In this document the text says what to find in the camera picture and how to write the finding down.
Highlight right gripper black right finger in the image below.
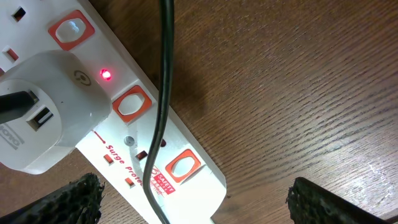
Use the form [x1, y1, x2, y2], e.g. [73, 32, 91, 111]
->
[286, 177, 387, 224]

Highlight white power strip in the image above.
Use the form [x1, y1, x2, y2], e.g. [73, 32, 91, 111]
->
[1, 1, 226, 223]

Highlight black USB charging cable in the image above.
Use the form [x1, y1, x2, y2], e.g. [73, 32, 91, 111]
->
[0, 0, 175, 224]

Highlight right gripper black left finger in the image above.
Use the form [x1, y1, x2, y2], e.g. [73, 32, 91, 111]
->
[1, 173, 104, 224]

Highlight white USB wall charger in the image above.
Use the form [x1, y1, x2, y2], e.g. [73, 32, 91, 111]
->
[1, 50, 111, 175]

